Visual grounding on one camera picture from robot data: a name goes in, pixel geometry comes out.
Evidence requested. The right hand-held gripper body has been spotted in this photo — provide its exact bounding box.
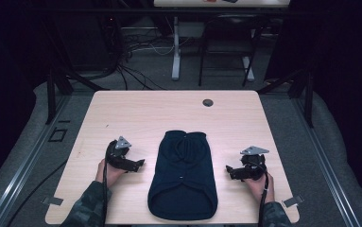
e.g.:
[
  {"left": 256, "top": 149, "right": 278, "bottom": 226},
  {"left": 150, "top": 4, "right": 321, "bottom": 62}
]
[{"left": 239, "top": 145, "right": 270, "bottom": 182}]

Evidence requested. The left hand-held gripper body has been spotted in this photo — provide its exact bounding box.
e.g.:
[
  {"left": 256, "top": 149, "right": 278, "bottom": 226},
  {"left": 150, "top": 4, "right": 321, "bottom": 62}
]
[{"left": 105, "top": 135, "right": 133, "bottom": 170}]

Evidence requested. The dark blue garment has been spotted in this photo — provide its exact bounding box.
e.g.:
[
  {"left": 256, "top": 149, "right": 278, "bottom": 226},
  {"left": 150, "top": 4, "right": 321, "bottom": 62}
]
[{"left": 147, "top": 129, "right": 219, "bottom": 221}]

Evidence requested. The person's left hand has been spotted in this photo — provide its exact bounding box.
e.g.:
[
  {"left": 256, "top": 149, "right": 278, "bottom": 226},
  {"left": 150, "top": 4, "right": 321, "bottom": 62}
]
[{"left": 95, "top": 158, "right": 129, "bottom": 189}]

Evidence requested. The person's right hand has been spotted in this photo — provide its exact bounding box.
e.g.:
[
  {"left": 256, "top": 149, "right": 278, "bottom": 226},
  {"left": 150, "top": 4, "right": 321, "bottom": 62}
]
[{"left": 243, "top": 172, "right": 276, "bottom": 204}]

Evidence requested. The dark computer case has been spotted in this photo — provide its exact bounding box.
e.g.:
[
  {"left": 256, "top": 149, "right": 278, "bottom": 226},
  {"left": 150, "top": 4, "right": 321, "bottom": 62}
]
[{"left": 62, "top": 12, "right": 121, "bottom": 73}]

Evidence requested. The white desk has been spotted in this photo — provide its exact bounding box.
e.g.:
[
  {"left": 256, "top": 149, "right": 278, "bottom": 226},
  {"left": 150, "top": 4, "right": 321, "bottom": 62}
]
[{"left": 152, "top": 0, "right": 292, "bottom": 82}]

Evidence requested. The black chair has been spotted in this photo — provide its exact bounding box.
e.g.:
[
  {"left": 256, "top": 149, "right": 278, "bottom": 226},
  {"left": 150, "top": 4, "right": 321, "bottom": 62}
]
[{"left": 198, "top": 13, "right": 267, "bottom": 88}]

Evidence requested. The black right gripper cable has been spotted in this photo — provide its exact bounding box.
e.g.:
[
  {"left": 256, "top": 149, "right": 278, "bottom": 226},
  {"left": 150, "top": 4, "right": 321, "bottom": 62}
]
[{"left": 248, "top": 161, "right": 270, "bottom": 227}]

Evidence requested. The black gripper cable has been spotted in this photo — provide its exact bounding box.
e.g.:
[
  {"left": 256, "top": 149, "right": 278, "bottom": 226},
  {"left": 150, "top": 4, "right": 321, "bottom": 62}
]
[
  {"left": 248, "top": 161, "right": 270, "bottom": 227},
  {"left": 101, "top": 141, "right": 117, "bottom": 227}
]

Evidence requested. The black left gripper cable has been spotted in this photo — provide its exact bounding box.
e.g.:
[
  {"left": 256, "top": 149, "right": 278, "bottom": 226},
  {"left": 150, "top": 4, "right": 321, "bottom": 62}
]
[{"left": 101, "top": 141, "right": 117, "bottom": 227}]

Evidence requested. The grey table edge bracket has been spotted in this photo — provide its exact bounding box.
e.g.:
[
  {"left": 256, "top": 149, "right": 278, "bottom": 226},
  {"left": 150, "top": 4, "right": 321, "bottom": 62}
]
[
  {"left": 282, "top": 194, "right": 305, "bottom": 208},
  {"left": 41, "top": 195, "right": 64, "bottom": 206}
]

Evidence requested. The aluminium floor rail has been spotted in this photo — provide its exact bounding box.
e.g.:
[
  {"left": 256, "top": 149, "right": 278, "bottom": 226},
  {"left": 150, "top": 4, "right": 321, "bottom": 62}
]
[
  {"left": 0, "top": 94, "right": 73, "bottom": 227},
  {"left": 291, "top": 94, "right": 362, "bottom": 227}
]

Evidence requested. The black frame post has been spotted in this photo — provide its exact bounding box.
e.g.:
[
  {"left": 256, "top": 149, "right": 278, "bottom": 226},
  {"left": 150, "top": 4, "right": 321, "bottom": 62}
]
[
  {"left": 43, "top": 65, "right": 111, "bottom": 126},
  {"left": 256, "top": 68, "right": 315, "bottom": 129}
]

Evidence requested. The black floor cable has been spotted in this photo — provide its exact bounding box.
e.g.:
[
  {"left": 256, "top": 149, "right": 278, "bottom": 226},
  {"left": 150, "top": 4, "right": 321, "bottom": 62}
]
[{"left": 6, "top": 160, "right": 68, "bottom": 227}]

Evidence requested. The tangle of floor cables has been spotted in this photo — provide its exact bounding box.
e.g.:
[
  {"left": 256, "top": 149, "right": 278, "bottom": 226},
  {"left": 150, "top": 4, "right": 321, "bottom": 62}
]
[{"left": 114, "top": 29, "right": 177, "bottom": 92}]

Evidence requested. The black horizontal frame bar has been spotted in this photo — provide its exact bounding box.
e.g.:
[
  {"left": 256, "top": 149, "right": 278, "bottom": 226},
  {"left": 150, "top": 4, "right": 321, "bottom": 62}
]
[{"left": 40, "top": 7, "right": 315, "bottom": 16}]

